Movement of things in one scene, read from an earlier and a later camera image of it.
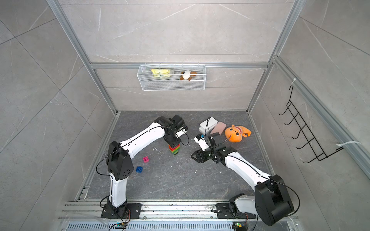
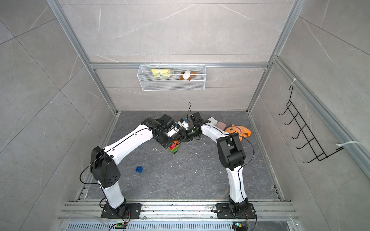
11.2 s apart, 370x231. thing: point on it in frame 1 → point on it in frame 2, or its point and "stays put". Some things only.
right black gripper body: x=209 y=153 → x=190 y=134
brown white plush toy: x=187 y=77 stays put
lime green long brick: x=175 y=151 stays put
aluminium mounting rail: x=90 y=211 stays put
